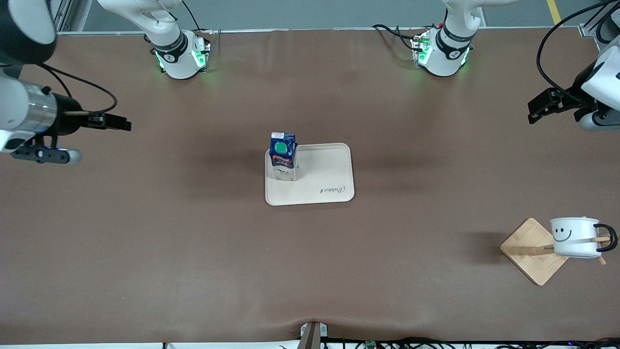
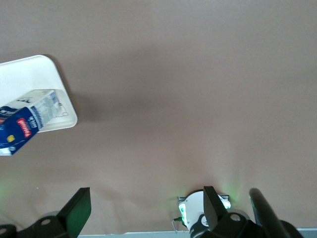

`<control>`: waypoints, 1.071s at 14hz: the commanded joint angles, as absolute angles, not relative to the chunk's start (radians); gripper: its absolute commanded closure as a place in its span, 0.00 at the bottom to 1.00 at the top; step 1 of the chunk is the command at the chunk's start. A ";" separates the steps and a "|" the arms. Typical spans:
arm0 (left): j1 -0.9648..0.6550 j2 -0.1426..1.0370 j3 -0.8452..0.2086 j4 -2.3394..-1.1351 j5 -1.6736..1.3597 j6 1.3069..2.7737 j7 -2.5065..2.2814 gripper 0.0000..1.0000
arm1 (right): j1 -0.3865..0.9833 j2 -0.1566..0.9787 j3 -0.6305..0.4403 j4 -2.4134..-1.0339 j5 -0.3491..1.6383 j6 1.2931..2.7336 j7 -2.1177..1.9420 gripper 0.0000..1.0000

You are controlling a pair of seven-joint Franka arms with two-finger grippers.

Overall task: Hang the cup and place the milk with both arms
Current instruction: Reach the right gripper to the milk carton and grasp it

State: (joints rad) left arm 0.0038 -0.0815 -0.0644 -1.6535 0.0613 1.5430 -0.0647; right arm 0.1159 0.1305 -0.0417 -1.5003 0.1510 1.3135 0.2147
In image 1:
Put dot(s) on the wooden cup rack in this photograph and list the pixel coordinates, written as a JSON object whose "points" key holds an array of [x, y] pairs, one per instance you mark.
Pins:
{"points": [[528, 252]]}

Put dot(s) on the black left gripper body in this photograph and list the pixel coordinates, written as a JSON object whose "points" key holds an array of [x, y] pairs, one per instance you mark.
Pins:
{"points": [[575, 92]]}

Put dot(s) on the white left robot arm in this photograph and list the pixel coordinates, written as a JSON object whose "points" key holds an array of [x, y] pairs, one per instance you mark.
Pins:
{"points": [[443, 55]]}

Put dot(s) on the beige plastic tray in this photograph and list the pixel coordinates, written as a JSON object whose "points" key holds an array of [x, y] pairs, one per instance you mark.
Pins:
{"points": [[319, 169]]}

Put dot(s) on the blue milk carton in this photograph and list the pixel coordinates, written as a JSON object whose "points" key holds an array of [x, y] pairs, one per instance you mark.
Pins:
{"points": [[283, 155]]}

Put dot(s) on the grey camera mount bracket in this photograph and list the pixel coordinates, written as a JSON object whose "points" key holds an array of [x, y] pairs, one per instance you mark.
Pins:
{"points": [[313, 334]]}

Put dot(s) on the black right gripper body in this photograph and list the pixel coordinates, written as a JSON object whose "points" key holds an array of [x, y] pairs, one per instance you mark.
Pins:
{"points": [[68, 115]]}

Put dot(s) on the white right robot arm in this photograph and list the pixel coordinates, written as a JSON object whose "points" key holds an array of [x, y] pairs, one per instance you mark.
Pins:
{"points": [[14, 111]]}

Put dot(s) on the brown table mat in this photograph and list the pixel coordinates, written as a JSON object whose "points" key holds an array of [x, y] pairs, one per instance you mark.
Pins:
{"points": [[193, 242]]}

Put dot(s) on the small green circuit board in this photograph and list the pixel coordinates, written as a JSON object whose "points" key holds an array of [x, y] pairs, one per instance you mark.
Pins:
{"points": [[370, 344]]}

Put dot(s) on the aluminium frame post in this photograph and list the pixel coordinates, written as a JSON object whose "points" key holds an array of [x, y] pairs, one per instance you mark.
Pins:
{"points": [[593, 30], [65, 17]]}

